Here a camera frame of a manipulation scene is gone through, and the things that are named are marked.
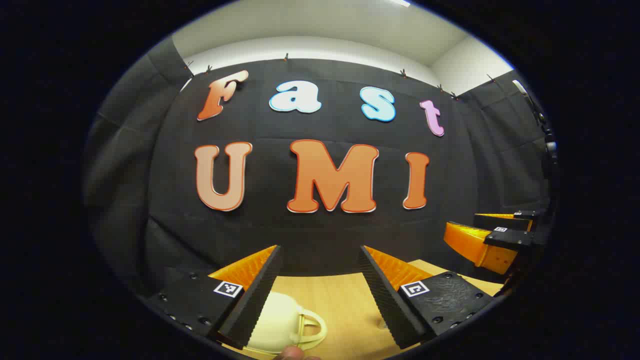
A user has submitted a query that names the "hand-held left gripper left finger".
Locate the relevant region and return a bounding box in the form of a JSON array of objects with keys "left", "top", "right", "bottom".
[{"left": 145, "top": 245, "right": 283, "bottom": 351}]

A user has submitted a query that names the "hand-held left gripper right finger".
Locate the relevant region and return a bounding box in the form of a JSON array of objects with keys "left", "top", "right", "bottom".
[{"left": 359, "top": 245, "right": 496, "bottom": 350}]

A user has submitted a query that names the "black backdrop cloth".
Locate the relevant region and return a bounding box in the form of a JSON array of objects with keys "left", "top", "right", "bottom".
[{"left": 82, "top": 37, "right": 556, "bottom": 301}]

